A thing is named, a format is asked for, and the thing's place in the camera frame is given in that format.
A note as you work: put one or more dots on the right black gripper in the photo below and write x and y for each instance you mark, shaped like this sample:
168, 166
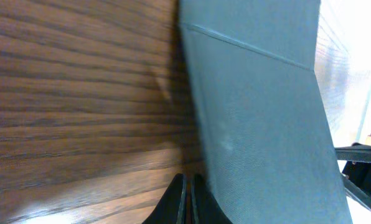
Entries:
356, 174

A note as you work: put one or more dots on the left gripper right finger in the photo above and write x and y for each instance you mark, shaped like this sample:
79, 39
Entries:
204, 207

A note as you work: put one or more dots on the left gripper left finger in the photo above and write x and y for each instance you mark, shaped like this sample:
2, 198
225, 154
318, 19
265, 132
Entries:
171, 209

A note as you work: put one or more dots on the dark green box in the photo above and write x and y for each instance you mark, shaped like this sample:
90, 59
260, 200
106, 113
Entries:
266, 140

